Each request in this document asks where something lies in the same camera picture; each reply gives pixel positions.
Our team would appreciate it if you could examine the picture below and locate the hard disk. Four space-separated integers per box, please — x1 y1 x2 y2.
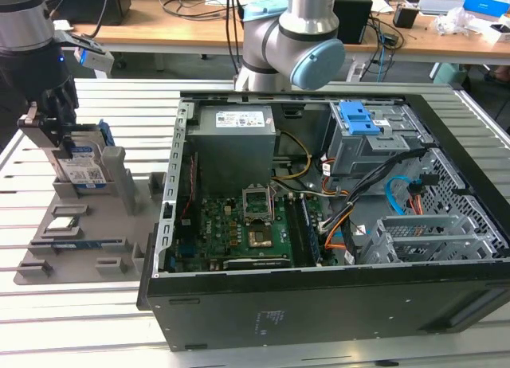
51 120 116 190

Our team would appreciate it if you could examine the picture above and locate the black case fan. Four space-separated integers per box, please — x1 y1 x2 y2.
175 151 202 241

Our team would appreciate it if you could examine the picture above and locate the yellow wire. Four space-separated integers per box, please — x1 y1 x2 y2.
273 131 314 182

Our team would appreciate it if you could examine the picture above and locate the grey parts rack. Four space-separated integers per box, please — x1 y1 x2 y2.
14 144 168 286

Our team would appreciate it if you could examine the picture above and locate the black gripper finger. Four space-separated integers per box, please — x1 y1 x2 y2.
59 119 77 159
18 103 67 150

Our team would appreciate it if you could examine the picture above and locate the grey flat device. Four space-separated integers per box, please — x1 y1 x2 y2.
418 0 465 15

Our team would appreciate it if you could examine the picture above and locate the grey metal disk bay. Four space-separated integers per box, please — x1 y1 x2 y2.
356 214 499 265

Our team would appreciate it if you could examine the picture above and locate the small white box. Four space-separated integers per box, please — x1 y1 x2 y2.
490 22 510 45

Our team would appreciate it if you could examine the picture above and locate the black sleeved cable bundle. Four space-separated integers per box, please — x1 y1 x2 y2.
318 148 427 233

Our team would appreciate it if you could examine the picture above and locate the blue plastic cage latch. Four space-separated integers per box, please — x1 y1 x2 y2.
338 100 382 136

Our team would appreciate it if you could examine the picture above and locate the grey power supply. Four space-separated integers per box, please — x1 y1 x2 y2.
186 104 282 198

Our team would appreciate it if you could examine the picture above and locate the teal chair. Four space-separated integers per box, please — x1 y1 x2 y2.
429 61 467 86

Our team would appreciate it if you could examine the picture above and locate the clear plastic bag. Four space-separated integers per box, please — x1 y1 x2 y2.
433 6 477 37

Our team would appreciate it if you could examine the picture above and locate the large black box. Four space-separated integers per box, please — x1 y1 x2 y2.
51 0 131 26

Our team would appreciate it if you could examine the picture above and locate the CPU socket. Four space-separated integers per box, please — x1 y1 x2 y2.
247 221 277 250

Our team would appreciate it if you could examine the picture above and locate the blue wire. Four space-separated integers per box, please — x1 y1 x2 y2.
385 175 419 217

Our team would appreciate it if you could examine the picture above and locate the blue cardboard box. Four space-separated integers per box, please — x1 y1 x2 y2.
461 0 510 17

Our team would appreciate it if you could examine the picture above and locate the metal socket cover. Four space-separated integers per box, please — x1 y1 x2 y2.
241 182 276 225

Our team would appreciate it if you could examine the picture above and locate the green motherboard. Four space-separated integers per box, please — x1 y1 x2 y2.
171 194 324 272

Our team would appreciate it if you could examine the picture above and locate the silver CPU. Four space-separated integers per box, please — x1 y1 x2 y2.
46 217 79 230

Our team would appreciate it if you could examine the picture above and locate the grey metal drive cage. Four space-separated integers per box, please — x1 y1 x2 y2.
324 100 434 178

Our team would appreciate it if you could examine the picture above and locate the orange wire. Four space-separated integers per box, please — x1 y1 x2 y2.
406 180 424 217
324 208 355 252

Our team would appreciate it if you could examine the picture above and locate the white power strip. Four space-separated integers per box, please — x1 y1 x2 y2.
345 61 368 83

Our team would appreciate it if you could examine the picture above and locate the black speaker box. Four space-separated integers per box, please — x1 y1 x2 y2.
332 0 374 45

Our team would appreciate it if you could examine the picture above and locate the black graphics card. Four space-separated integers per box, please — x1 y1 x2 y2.
221 254 292 270

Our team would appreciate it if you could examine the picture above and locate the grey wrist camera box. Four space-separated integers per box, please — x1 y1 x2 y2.
73 35 116 72

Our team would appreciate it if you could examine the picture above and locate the black open PC case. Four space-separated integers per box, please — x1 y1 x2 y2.
136 89 510 352

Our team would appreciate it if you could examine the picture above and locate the blue RAM stick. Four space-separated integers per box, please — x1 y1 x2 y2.
51 240 101 250

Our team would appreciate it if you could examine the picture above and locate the wooden desk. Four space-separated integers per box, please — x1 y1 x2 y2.
53 0 510 66

